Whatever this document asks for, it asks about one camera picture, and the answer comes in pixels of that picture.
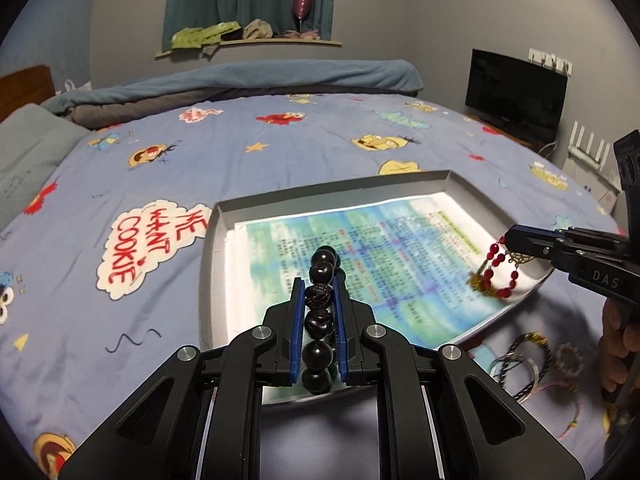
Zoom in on red bead bracelet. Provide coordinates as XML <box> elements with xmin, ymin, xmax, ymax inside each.
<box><xmin>468</xmin><ymin>237</ymin><xmax>522</xmax><ymax>302</ymax></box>

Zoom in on black large bead bracelet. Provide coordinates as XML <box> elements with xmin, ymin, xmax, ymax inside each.
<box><xmin>300</xmin><ymin>245</ymin><xmax>346</xmax><ymax>395</ymax></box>

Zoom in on right hand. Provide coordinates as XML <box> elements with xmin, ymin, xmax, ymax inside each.
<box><xmin>598</xmin><ymin>299</ymin><xmax>639</xmax><ymax>392</ymax></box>

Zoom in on grey cardboard box lid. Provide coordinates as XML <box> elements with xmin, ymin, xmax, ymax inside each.
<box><xmin>199</xmin><ymin>169</ymin><xmax>556</xmax><ymax>406</ymax></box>

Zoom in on white router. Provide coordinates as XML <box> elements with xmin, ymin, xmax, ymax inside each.
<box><xmin>563</xmin><ymin>120</ymin><xmax>622</xmax><ymax>214</ymax></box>

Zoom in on black monitor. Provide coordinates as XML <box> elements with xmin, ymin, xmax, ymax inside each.
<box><xmin>464</xmin><ymin>49</ymin><xmax>568</xmax><ymax>144</ymax></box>

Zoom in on blue cartoon bed sheet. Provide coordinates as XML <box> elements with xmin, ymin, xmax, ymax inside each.
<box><xmin>1</xmin><ymin>93</ymin><xmax>615</xmax><ymax>479</ymax></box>

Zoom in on wooden window shelf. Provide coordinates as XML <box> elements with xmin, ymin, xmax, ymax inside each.
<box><xmin>154</xmin><ymin>38</ymin><xmax>343</xmax><ymax>60</ymax></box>

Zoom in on blue grey folded blanket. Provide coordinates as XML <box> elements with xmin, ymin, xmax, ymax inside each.
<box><xmin>42</xmin><ymin>58</ymin><xmax>423</xmax><ymax>129</ymax></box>

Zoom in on beige cloth on shelf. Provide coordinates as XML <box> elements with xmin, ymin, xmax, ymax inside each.
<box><xmin>243</xmin><ymin>18</ymin><xmax>273</xmax><ymax>41</ymax></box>

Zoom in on green cloth on shelf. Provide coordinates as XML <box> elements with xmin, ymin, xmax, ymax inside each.
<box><xmin>169</xmin><ymin>21</ymin><xmax>242</xmax><ymax>51</ymax></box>

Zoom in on pink balloon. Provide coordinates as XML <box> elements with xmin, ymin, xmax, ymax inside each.
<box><xmin>292</xmin><ymin>0</ymin><xmax>314</xmax><ymax>32</ymax></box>

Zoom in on grey pillow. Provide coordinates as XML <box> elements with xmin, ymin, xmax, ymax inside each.
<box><xmin>0</xmin><ymin>104</ymin><xmax>90</xmax><ymax>230</ymax></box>

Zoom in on wooden headboard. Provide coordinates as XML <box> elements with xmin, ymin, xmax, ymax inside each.
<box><xmin>0</xmin><ymin>65</ymin><xmax>55</xmax><ymax>122</ymax></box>

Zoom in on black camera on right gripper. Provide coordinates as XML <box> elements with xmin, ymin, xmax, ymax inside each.
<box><xmin>613</xmin><ymin>129</ymin><xmax>640</xmax><ymax>192</ymax></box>

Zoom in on black braided bracelet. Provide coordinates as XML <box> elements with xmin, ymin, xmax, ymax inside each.
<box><xmin>487</xmin><ymin>331</ymin><xmax>554</xmax><ymax>406</ymax></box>

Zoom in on white wall hooks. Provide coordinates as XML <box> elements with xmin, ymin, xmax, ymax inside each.
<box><xmin>527</xmin><ymin>48</ymin><xmax>573</xmax><ymax>77</ymax></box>

